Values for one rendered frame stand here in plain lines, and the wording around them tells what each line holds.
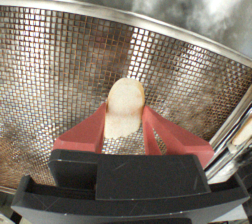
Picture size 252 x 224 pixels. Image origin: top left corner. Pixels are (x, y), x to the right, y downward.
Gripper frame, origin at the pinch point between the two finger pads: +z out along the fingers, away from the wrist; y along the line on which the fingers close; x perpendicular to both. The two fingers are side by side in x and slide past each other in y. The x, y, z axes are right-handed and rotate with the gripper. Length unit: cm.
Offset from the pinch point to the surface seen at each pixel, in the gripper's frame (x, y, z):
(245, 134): 9.9, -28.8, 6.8
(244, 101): 0.4, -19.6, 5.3
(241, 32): -9.0, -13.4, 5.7
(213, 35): -7.7, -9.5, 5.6
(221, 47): -6.6, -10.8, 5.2
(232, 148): 14.2, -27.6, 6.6
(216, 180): 29.3, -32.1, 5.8
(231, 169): 23.3, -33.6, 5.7
